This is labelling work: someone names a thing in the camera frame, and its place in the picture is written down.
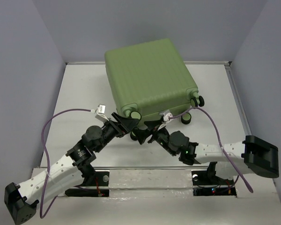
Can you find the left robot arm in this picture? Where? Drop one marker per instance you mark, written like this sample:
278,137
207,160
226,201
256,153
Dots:
72,169

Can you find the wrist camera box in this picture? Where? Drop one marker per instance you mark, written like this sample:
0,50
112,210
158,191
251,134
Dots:
165,116
100,113

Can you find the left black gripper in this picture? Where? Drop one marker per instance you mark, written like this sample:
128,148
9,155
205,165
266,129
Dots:
127,124

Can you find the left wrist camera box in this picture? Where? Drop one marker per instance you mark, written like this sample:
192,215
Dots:
100,113

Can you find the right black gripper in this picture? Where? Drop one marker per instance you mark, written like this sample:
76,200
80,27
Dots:
142,134

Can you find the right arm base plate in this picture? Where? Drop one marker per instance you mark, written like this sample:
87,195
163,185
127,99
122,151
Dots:
211,186

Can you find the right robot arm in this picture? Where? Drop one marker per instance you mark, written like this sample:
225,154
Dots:
253,155

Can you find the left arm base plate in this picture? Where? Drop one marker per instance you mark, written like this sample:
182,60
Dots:
99,187

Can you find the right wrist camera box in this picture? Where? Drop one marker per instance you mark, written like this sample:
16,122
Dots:
165,116

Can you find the green suitcase with blue lining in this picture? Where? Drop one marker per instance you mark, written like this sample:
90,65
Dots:
150,78

